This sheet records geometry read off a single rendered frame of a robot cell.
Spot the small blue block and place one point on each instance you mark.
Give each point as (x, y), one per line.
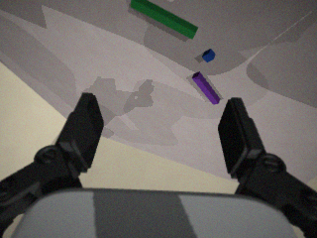
(208, 55)

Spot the green rod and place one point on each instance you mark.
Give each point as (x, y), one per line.
(159, 14)

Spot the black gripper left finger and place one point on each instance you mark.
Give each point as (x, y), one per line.
(57, 166)

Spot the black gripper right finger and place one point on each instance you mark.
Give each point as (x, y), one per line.
(263, 175)

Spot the purple rectangular rod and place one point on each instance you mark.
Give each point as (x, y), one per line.
(206, 88)

